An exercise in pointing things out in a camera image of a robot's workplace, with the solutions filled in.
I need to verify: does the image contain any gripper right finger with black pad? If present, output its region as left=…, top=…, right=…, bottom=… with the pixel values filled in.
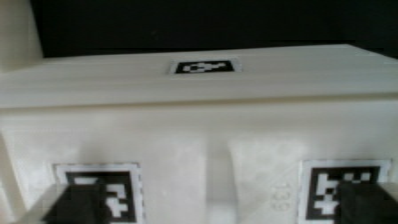
left=335, top=182, right=398, bottom=224

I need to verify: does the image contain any white cabinet body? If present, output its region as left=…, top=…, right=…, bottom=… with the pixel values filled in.
left=0, top=0, right=398, bottom=111

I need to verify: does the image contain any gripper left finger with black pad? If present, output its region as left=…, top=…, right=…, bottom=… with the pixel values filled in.
left=41, top=182, right=111, bottom=224

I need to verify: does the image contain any white cabinet door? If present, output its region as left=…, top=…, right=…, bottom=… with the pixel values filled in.
left=228, top=101, right=398, bottom=224
left=0, top=108, right=208, bottom=224

